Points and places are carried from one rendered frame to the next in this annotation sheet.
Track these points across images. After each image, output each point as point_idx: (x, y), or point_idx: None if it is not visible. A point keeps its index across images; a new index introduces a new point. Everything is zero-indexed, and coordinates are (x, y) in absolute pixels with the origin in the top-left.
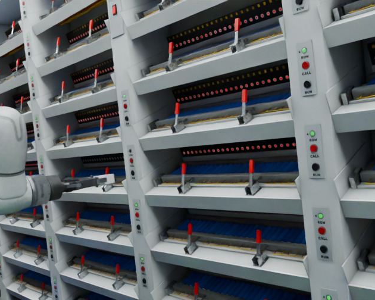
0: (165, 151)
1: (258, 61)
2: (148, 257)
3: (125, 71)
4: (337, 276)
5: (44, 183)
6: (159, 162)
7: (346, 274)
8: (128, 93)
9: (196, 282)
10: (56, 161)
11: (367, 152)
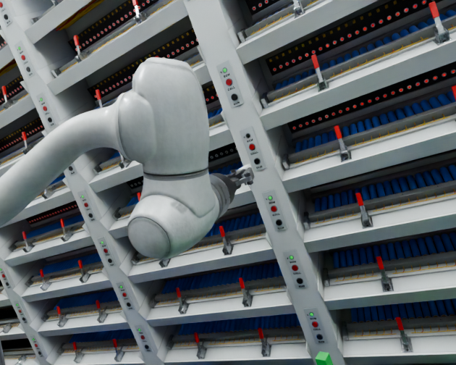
0: (276, 130)
1: None
2: (301, 252)
3: (221, 37)
4: None
5: (220, 182)
6: (276, 143)
7: None
8: (231, 64)
9: (352, 260)
10: (102, 194)
11: None
